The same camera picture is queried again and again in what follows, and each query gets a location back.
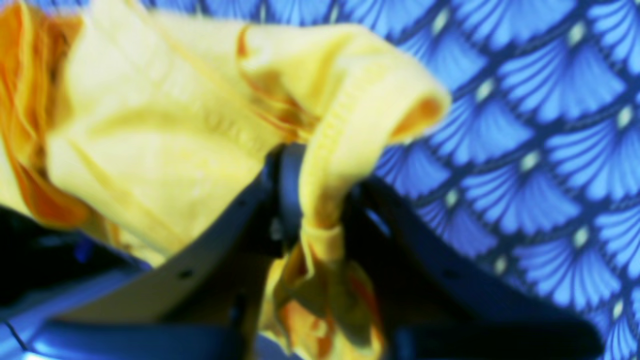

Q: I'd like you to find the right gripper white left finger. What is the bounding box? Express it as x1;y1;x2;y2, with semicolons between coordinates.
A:
55;143;306;326

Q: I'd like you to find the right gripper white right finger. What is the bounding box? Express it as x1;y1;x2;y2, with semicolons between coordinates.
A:
345;178;597;336

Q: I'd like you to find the yellow T-shirt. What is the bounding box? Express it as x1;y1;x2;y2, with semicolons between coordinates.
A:
1;0;451;360

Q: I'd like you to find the blue fan-patterned tablecloth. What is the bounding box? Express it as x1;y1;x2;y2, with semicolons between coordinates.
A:
25;0;640;360

